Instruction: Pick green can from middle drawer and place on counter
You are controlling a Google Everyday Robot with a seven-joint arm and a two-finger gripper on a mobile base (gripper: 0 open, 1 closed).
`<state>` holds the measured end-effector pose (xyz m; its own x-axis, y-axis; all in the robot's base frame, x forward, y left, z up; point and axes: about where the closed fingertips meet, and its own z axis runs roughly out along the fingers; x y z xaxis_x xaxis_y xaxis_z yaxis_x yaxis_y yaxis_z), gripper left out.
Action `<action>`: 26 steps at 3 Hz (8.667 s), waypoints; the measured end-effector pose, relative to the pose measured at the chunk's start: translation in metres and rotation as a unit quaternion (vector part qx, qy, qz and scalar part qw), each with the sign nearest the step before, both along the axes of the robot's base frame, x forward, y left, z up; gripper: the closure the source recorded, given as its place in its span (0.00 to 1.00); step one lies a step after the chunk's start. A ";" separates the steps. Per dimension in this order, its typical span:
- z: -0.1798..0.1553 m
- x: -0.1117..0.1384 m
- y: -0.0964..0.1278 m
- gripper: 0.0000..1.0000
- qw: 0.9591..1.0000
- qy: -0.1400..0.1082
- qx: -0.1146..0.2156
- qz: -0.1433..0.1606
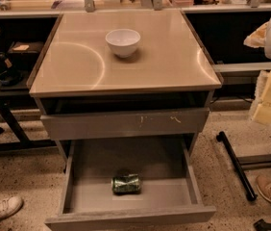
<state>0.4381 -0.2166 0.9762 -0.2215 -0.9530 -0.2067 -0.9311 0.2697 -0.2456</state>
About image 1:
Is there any black box with note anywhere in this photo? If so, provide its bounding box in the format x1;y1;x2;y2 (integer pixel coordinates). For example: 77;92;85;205
8;41;44;59

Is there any white ceramic bowl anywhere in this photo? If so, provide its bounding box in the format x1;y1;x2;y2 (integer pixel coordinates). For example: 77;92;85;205
106;29;141;58

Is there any green soda can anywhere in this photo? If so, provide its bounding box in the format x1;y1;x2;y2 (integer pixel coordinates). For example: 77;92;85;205
111;174;141;194

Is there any grey middle drawer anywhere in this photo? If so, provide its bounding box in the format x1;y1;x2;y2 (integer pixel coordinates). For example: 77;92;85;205
45;136;216;231

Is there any white sneaker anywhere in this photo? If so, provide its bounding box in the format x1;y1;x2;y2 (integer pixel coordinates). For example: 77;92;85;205
0;196;23;219

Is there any grey drawer cabinet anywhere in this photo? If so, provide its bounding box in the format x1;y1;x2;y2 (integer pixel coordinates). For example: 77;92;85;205
30;10;221;157

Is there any black table frame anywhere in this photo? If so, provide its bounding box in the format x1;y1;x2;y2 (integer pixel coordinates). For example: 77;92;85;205
0;80;58;175

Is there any grey drawer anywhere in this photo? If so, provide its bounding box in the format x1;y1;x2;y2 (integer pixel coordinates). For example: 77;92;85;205
41;108;209;141
45;136;216;231

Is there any black desk leg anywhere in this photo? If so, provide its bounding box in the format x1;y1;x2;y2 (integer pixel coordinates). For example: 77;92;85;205
216;131;257;201

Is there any grey top drawer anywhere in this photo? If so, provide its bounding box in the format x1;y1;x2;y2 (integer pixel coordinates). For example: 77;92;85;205
41;108;209;141

